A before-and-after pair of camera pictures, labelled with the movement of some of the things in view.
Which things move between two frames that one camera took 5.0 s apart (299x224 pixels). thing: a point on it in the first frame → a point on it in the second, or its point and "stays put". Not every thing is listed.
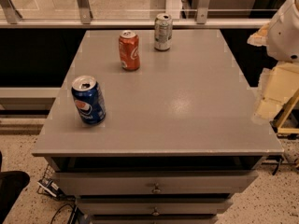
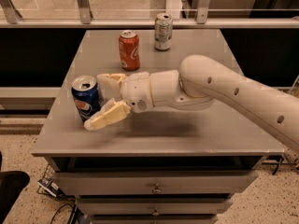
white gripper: [284, 35] → [136, 91]
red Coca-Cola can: [129, 49] stays put
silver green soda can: [163, 32] stays put
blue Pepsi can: [89, 100] stays put
